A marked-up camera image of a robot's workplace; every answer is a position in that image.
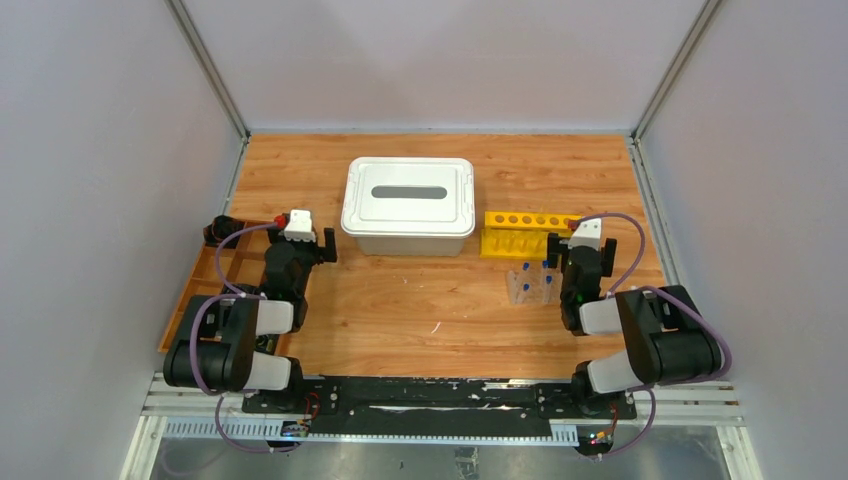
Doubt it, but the white bin lid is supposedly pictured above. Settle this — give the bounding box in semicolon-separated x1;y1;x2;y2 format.
340;157;476;239

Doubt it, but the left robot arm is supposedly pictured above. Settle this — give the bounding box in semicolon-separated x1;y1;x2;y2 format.
163;228;338;413

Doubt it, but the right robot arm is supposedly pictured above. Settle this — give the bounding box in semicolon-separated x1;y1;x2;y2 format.
547;233;732;418

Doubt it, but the beige plastic bin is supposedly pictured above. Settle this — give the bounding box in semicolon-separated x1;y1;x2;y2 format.
349;233;468;257

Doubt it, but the yellow test tube rack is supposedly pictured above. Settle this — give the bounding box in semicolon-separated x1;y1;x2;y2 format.
480;210;580;261

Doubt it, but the wooden organizer tray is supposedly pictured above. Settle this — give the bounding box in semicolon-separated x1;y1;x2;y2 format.
158;219;286;354

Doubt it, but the black rolled tie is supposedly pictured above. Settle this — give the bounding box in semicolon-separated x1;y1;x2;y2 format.
202;215;246;247

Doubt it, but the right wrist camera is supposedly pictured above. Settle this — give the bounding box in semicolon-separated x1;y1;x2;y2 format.
568;219;603;250

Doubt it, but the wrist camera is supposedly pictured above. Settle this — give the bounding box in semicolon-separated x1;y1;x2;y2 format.
283;209;317;243
568;219;603;250

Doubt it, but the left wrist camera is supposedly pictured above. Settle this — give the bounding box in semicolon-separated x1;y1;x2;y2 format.
283;209;317;243

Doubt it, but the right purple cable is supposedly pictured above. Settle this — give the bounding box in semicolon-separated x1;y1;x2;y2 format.
568;211;734;458

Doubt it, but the purple cable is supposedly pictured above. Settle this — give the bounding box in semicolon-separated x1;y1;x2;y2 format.
568;211;734;458
188;221;299;456

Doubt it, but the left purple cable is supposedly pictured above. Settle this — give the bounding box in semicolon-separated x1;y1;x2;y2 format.
188;221;299;456

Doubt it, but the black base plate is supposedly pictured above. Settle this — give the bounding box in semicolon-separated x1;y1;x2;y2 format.
241;376;636;439

